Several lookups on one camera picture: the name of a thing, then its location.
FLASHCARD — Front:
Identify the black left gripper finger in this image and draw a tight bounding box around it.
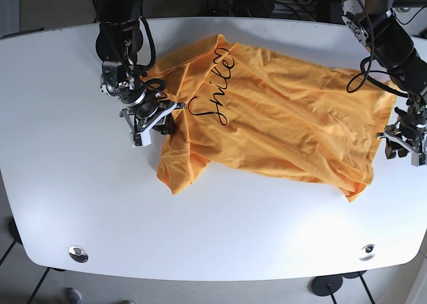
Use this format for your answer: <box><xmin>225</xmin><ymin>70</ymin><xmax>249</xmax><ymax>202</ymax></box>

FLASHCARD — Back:
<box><xmin>385</xmin><ymin>139</ymin><xmax>408</xmax><ymax>159</ymax></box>

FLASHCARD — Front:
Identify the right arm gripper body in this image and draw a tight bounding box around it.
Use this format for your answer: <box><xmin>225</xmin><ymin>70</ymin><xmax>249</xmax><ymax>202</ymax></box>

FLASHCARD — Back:
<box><xmin>119</xmin><ymin>99</ymin><xmax>185</xmax><ymax>134</ymax></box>

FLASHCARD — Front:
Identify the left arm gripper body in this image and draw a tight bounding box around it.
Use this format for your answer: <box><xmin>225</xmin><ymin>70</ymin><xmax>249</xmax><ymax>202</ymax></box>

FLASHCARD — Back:
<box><xmin>376</xmin><ymin>123</ymin><xmax>426</xmax><ymax>166</ymax></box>

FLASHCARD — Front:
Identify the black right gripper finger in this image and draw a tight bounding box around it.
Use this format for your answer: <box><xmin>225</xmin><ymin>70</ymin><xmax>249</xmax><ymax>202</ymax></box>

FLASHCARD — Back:
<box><xmin>156</xmin><ymin>113</ymin><xmax>176</xmax><ymax>135</ymax></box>

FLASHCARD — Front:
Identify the orange T-shirt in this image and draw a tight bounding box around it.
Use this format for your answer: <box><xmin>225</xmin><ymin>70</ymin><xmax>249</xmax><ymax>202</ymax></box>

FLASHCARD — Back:
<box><xmin>148</xmin><ymin>35</ymin><xmax>396</xmax><ymax>201</ymax></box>

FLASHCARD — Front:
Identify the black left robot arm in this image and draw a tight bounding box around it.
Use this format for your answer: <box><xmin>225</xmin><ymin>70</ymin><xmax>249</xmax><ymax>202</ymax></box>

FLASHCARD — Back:
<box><xmin>342</xmin><ymin>0</ymin><xmax>426</xmax><ymax>167</ymax></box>

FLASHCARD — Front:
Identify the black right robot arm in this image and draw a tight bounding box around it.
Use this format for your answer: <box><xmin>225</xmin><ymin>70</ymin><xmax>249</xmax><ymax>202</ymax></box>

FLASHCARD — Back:
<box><xmin>92</xmin><ymin>0</ymin><xmax>185</xmax><ymax>147</ymax></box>

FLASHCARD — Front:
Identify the right metal table grommet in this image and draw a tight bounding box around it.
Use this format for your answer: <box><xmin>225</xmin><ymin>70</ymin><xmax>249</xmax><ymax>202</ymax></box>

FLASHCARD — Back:
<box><xmin>358</xmin><ymin>244</ymin><xmax>376</xmax><ymax>261</ymax></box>

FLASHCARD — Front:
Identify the metal table grommet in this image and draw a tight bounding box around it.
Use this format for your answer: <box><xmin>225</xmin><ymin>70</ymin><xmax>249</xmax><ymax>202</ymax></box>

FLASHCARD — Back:
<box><xmin>68</xmin><ymin>245</ymin><xmax>89</xmax><ymax>263</ymax></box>
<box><xmin>358</xmin><ymin>244</ymin><xmax>376</xmax><ymax>261</ymax></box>

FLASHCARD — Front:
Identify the left metal table grommet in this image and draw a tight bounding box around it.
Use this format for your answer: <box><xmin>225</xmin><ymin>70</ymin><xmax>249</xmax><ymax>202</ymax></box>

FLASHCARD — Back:
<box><xmin>68</xmin><ymin>245</ymin><xmax>89</xmax><ymax>263</ymax></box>

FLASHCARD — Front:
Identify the black round stand base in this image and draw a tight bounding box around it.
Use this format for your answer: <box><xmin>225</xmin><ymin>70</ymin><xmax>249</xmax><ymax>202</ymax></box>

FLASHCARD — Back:
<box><xmin>310</xmin><ymin>275</ymin><xmax>343</xmax><ymax>297</ymax></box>

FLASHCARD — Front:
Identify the grey sneaker shoe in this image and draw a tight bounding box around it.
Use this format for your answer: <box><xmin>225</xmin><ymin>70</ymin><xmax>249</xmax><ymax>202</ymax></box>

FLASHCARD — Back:
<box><xmin>65</xmin><ymin>288</ymin><xmax>83</xmax><ymax>304</ymax></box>

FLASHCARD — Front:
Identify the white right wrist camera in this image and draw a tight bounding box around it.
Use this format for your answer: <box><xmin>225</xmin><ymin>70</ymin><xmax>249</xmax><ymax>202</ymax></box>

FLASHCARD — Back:
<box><xmin>130</xmin><ymin>131</ymin><xmax>151</xmax><ymax>147</ymax></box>

